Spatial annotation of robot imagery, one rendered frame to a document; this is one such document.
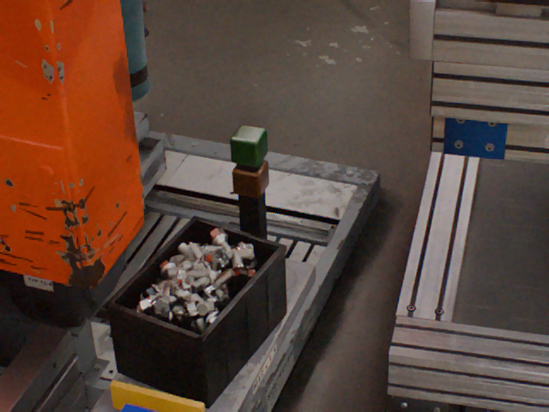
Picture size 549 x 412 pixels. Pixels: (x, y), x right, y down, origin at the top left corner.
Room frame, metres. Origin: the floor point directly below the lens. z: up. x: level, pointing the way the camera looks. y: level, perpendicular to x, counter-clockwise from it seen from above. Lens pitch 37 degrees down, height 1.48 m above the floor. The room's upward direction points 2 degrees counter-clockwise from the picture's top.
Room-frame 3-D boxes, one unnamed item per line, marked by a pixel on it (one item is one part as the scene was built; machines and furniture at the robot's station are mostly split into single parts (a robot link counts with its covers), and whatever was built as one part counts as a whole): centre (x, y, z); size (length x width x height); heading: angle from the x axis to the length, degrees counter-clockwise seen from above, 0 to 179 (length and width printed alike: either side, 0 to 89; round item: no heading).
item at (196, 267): (1.11, 0.10, 0.51); 0.20 x 0.14 x 0.13; 149
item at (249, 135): (1.28, 0.03, 0.64); 0.04 x 0.04 x 0.04; 68
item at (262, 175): (1.28, 0.03, 0.59); 0.04 x 0.04 x 0.04; 68
